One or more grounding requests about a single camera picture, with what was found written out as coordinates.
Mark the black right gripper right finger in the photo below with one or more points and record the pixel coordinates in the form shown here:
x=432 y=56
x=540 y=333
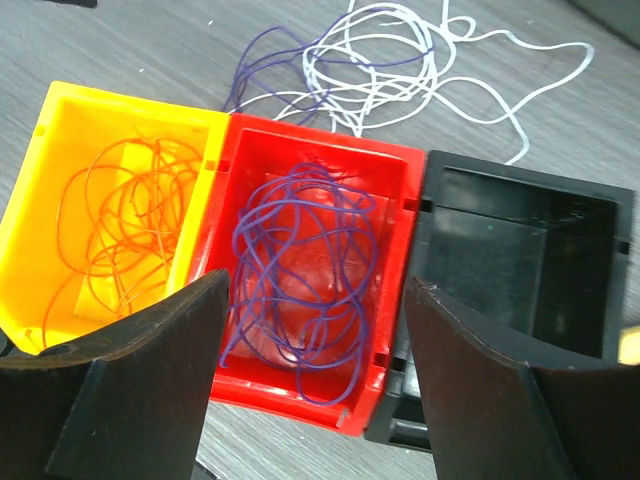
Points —
x=500 y=404

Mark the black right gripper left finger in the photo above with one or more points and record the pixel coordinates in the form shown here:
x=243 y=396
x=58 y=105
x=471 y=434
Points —
x=127 y=401

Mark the black plastic bin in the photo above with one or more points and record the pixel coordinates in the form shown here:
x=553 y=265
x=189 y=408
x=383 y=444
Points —
x=543 y=255

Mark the yellow plastic bin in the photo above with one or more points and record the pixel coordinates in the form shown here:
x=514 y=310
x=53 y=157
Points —
x=106 y=211

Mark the red plastic bin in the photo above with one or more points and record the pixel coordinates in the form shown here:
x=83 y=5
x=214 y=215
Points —
x=314 y=229

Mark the dark green tray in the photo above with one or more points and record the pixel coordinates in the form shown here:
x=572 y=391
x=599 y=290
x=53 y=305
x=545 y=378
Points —
x=619 y=16

